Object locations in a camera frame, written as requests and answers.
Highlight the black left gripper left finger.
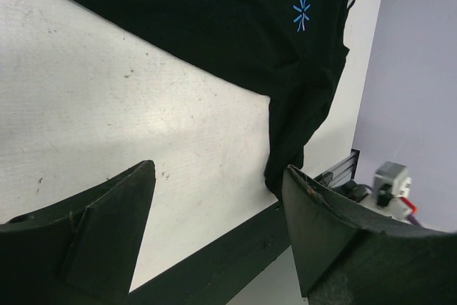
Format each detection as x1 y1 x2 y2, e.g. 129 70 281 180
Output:
1 160 156 304

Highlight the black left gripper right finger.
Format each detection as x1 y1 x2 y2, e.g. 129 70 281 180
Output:
282 166 456 304

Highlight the black t shirt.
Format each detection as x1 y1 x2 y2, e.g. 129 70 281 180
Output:
73 0 355 196

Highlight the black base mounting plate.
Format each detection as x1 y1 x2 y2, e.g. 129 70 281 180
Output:
127 201 291 305

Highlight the aluminium front rail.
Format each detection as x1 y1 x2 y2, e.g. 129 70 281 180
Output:
315 149 360 188

